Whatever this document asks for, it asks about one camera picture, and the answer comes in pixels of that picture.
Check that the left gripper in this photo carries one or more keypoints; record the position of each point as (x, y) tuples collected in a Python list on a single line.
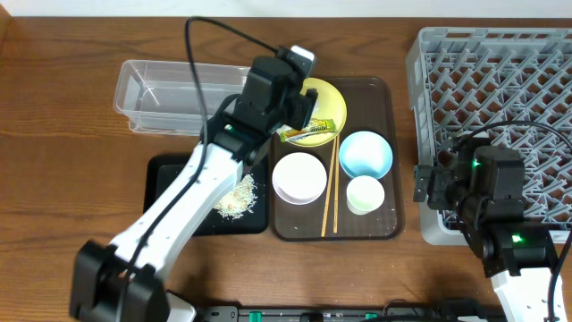
[(306, 109)]

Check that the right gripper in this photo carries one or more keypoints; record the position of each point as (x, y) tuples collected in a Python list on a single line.
[(442, 177)]

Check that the green snack wrapper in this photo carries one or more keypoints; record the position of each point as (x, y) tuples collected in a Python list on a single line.
[(315, 126)]

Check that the yellow plate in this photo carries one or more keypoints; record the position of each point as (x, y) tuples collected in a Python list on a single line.
[(330, 104)]

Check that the pale green cup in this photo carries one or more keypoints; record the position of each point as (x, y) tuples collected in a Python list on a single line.
[(364, 194)]

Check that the light blue bowl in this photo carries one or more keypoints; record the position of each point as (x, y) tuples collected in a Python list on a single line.
[(366, 153)]

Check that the wooden chopstick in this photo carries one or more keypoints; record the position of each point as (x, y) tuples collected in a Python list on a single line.
[(328, 188), (336, 184)]

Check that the pink bowl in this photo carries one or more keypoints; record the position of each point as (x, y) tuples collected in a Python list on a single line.
[(299, 178)]

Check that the rice food scraps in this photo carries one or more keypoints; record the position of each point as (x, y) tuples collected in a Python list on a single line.
[(240, 201)]

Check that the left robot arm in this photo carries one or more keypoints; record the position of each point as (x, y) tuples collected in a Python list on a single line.
[(124, 280)]

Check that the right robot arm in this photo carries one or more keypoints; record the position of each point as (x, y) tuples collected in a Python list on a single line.
[(484, 187)]

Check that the grey dishwasher rack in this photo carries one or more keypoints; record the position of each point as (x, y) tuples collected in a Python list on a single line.
[(514, 81)]

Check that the black waste tray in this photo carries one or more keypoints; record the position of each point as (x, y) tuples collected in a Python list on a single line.
[(163, 169)]

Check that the brown serving tray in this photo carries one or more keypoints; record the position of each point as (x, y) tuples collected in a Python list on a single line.
[(369, 104)]

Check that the clear plastic bin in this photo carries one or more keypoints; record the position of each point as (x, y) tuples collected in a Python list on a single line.
[(160, 97)]

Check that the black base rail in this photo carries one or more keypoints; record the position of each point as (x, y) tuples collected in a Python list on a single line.
[(399, 308)]

